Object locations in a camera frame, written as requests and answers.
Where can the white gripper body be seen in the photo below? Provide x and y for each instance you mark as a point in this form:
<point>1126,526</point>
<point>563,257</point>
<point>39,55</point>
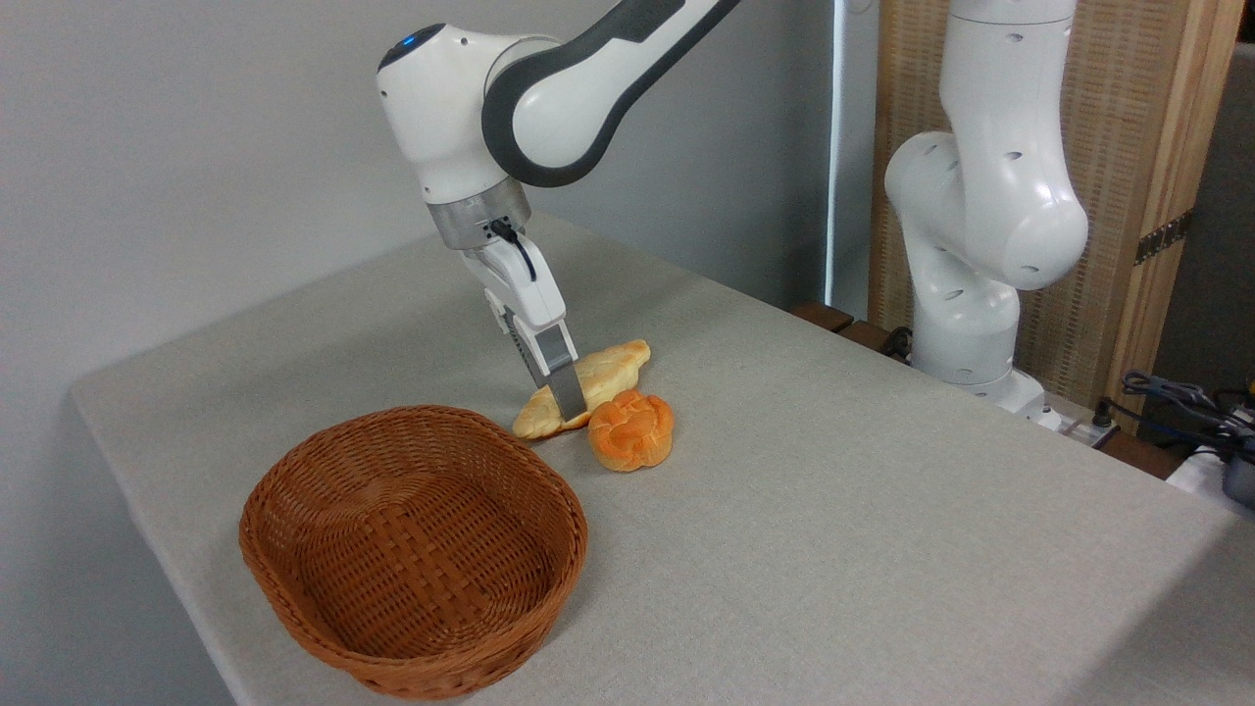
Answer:
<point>520,289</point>

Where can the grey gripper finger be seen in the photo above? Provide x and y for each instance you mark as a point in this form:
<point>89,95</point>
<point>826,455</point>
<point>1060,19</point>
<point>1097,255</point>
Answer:
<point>559,363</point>

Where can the long pale bread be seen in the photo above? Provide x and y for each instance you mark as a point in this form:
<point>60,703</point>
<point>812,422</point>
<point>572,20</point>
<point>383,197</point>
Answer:
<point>618,363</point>

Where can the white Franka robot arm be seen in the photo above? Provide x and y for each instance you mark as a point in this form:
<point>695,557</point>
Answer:
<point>990,196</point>

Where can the round orange bread bun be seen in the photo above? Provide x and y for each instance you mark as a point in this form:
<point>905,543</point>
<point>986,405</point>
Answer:
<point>632,431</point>

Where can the brown wicker basket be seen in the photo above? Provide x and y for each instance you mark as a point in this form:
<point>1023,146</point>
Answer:
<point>324,471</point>

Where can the dark wooden boards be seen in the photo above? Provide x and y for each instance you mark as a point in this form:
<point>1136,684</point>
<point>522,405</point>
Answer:
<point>822,314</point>

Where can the metal screen hinge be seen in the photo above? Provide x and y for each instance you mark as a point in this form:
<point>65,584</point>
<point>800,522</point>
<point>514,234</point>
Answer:
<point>1165,236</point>

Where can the wooden rattan screen panel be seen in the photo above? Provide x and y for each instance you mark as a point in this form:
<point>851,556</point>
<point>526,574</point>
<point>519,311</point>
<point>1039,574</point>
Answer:
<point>1128,108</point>

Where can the white cloth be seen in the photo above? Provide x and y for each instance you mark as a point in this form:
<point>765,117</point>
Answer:
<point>1191,473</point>

